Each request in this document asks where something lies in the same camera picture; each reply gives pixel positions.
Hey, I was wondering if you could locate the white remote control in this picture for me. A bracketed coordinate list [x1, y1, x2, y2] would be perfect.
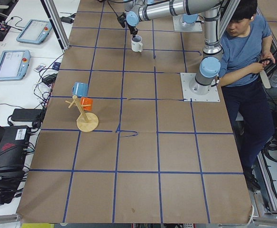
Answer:
[34, 63, 46, 73]

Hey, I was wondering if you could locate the black computer case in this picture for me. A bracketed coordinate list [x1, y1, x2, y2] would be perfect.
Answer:
[0, 125, 34, 205]

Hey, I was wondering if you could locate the lower teach pendant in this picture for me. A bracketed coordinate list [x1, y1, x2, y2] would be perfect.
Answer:
[0, 50, 31, 81]

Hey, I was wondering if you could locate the black power adapter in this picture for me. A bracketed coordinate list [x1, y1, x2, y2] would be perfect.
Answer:
[10, 109, 42, 122]

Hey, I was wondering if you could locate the white mug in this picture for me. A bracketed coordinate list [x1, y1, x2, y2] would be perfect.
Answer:
[131, 35, 143, 52]

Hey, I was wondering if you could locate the person in blue shirt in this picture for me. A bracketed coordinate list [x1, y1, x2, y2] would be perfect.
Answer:
[219, 0, 275, 190]

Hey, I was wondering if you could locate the orange mug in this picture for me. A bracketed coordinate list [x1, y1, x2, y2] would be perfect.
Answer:
[80, 97, 93, 111]

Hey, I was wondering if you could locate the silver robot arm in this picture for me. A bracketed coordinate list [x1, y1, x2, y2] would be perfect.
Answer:
[117, 0, 239, 95]

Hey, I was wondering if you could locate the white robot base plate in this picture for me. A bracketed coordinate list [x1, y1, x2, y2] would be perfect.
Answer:
[180, 73, 220, 102]

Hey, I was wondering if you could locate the teach pendant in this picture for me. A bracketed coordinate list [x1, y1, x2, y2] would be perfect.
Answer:
[16, 19, 52, 45]
[0, 50, 31, 81]

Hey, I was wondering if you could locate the upper teach pendant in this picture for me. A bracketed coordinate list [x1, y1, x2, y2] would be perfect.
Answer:
[16, 19, 52, 45]

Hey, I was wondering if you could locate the blue mug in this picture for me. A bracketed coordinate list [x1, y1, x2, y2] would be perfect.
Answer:
[72, 82, 89, 97]

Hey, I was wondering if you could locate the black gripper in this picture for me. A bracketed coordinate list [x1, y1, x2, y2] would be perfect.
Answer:
[118, 12, 138, 36]

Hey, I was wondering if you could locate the aluminium frame post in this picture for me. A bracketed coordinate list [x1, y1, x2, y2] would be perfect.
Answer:
[40, 0, 70, 50]

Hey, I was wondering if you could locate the wooden mug tree stand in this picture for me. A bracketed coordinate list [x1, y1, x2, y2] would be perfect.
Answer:
[65, 95, 99, 132]

